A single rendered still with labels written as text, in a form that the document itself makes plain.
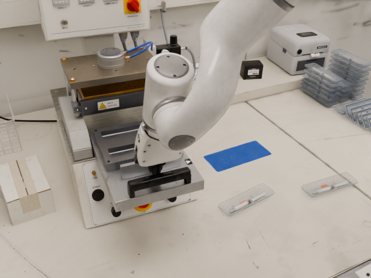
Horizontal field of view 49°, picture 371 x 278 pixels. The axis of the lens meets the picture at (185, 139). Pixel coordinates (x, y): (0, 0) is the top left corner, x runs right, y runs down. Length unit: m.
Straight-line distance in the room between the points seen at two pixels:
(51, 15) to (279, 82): 1.05
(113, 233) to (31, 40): 0.85
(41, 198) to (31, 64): 0.67
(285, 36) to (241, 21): 1.35
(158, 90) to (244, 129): 0.92
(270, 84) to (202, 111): 1.24
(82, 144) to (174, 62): 0.48
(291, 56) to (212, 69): 1.32
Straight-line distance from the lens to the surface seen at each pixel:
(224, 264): 1.08
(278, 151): 1.49
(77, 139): 1.11
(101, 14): 1.31
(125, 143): 1.06
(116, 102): 1.16
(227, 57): 0.65
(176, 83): 0.68
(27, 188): 1.22
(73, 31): 1.31
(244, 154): 1.45
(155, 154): 0.85
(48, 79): 1.75
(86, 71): 1.18
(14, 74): 1.72
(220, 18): 0.65
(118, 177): 0.98
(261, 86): 1.83
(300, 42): 1.92
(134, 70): 1.17
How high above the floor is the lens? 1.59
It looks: 34 degrees down
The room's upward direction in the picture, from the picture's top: 1 degrees clockwise
